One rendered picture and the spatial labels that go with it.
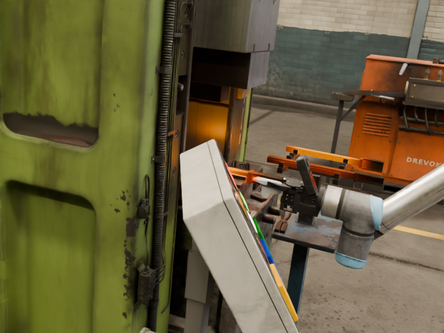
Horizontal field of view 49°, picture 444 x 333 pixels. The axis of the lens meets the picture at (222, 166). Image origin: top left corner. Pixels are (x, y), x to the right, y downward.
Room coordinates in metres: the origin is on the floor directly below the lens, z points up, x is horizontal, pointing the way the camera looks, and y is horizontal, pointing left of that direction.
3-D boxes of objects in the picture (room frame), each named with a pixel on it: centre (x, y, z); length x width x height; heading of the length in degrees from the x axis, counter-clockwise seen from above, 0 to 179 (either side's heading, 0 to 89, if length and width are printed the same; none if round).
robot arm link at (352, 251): (1.30, -0.41, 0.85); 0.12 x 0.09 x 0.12; 158
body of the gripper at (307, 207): (1.34, -0.24, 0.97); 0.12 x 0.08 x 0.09; 72
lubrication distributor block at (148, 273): (1.05, 0.15, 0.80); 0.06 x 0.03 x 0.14; 162
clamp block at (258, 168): (1.56, -0.07, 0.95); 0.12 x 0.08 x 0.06; 72
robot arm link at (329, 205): (1.32, -0.32, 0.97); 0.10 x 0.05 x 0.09; 162
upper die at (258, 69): (1.43, 0.13, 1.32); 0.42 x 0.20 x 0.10; 72
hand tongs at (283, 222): (2.01, -0.32, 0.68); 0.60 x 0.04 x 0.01; 166
